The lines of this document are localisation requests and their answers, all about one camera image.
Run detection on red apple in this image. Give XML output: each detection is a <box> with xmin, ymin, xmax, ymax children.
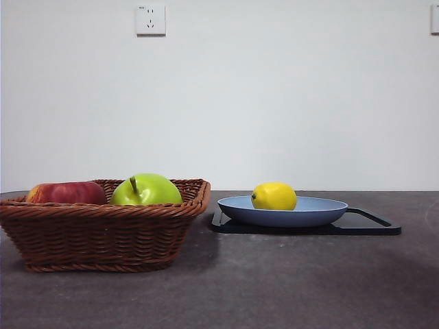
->
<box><xmin>25</xmin><ymin>181</ymin><xmax>107</xmax><ymax>206</ymax></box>

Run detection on white wall socket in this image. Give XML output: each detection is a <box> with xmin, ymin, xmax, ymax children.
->
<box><xmin>136</xmin><ymin>4</ymin><xmax>167</xmax><ymax>37</ymax></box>

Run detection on blue round plate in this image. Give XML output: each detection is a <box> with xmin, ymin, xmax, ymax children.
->
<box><xmin>217</xmin><ymin>195</ymin><xmax>349</xmax><ymax>228</ymax></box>

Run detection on black rectangular tray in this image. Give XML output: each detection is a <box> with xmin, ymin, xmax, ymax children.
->
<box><xmin>210</xmin><ymin>207</ymin><xmax>402</xmax><ymax>236</ymax></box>

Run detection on yellow lemon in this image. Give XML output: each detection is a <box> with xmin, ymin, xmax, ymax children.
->
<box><xmin>250</xmin><ymin>182</ymin><xmax>298</xmax><ymax>211</ymax></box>

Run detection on brown wicker basket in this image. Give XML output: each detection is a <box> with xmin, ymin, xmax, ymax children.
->
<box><xmin>0</xmin><ymin>178</ymin><xmax>211</xmax><ymax>274</ymax></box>

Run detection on green apple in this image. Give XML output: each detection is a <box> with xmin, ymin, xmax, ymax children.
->
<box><xmin>108</xmin><ymin>172</ymin><xmax>184</xmax><ymax>206</ymax></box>

